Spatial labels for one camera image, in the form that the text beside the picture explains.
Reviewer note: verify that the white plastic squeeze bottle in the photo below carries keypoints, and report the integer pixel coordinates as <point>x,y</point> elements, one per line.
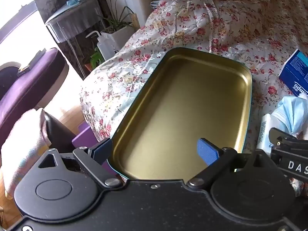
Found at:
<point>104,45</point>

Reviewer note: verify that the transparent acrylic side table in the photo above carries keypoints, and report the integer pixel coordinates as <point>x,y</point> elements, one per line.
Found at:
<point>69,21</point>

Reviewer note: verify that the purple round stool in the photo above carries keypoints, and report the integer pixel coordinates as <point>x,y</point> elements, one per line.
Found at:
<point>30,88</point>

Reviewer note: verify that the small green potted plant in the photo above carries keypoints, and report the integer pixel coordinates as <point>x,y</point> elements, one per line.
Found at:
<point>95,60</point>

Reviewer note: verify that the floral bed cover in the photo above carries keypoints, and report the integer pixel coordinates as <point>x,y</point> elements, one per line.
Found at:
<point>260,34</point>

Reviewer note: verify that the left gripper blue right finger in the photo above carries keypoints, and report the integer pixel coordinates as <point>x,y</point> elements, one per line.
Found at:
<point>217,161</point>

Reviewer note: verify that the blue Tempo tissue pack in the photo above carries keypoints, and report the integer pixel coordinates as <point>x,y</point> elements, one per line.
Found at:
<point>294,73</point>

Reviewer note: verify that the white pocket tissue pack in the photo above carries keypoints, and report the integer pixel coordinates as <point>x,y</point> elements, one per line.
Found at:
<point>268,121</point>

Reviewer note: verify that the gold teal metal tin tray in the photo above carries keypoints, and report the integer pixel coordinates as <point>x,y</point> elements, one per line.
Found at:
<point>190,95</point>

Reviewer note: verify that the white square planter with plant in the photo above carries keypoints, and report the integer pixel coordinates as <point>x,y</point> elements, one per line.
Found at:
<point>119,29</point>

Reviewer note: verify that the black box on stool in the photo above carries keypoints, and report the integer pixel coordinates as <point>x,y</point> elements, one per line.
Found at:
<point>25,69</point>

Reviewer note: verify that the light blue face mask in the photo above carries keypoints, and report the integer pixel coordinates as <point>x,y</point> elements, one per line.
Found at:
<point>292,112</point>

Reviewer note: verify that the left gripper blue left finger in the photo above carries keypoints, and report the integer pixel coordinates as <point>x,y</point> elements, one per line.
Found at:
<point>91,159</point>

